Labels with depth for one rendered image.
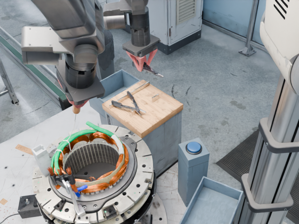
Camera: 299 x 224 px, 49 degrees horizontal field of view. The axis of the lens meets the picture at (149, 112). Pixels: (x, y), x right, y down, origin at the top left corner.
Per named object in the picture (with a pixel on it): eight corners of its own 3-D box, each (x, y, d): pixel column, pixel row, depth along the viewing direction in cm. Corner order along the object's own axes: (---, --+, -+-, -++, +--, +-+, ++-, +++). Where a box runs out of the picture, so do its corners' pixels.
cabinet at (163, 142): (112, 158, 131) (103, 109, 113) (147, 134, 140) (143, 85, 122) (146, 187, 120) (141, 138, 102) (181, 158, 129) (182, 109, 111)
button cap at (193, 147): (190, 154, 97) (191, 152, 96) (184, 145, 100) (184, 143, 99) (203, 150, 98) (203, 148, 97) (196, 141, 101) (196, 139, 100)
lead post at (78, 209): (78, 218, 77) (68, 189, 69) (74, 210, 79) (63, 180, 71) (86, 214, 78) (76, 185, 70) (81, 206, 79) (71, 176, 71)
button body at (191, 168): (186, 207, 113) (188, 160, 96) (177, 191, 118) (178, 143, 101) (204, 200, 114) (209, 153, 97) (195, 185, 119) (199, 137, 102)
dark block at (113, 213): (103, 213, 79) (102, 208, 78) (113, 208, 80) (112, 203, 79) (107, 220, 78) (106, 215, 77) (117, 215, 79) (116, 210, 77)
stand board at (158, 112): (102, 109, 113) (101, 103, 111) (143, 84, 122) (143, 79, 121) (141, 139, 102) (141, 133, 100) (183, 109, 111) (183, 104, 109)
